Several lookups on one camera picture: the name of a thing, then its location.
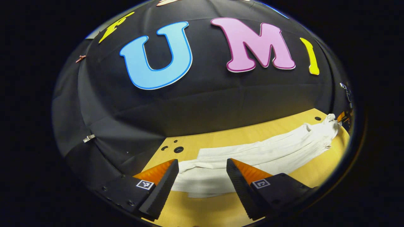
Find white jeans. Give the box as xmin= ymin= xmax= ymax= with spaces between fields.
xmin=172 ymin=113 xmax=343 ymax=198

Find black backdrop cloth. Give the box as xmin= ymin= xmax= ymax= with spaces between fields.
xmin=52 ymin=0 xmax=354 ymax=189

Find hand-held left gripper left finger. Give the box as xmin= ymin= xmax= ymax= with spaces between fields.
xmin=91 ymin=159 xmax=180 ymax=222

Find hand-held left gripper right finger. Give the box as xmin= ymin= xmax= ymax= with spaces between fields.
xmin=226 ymin=158 xmax=318 ymax=221

